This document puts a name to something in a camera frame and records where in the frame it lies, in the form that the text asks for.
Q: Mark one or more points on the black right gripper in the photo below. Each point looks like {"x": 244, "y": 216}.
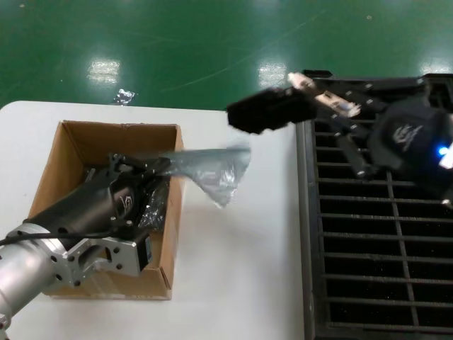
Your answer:
{"x": 407, "y": 141}

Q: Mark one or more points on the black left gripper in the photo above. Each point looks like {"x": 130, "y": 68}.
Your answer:
{"x": 92, "y": 205}

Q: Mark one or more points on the clear plastic bag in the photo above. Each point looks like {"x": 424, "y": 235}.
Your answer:
{"x": 212, "y": 166}

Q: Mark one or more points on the black graphics card silver bracket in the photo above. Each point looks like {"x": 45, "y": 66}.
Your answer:
{"x": 269, "y": 110}

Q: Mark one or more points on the brown cardboard box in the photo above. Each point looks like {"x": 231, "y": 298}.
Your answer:
{"x": 106, "y": 141}

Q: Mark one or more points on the black slotted plastic container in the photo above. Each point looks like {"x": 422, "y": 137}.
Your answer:
{"x": 308, "y": 212}

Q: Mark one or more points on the crumpled foil floor scrap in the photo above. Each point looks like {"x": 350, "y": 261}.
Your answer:
{"x": 124, "y": 97}

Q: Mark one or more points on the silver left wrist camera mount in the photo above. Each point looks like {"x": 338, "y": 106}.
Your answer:
{"x": 124, "y": 255}

